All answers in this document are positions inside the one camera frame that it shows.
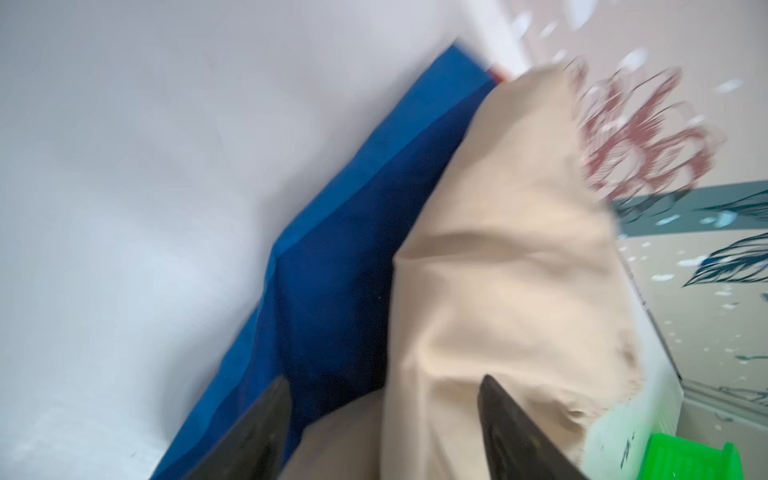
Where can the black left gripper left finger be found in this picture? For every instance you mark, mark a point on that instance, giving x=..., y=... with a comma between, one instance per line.
x=253, y=449

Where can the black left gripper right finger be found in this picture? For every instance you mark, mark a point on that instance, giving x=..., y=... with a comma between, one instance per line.
x=515, y=447

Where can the rainbow striped shorts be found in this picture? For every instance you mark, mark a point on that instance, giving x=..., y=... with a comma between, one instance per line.
x=322, y=319

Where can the beige shorts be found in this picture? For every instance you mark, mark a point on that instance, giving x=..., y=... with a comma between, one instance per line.
x=510, y=271

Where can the green plastic tray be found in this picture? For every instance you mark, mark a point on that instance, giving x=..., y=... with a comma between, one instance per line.
x=672, y=458

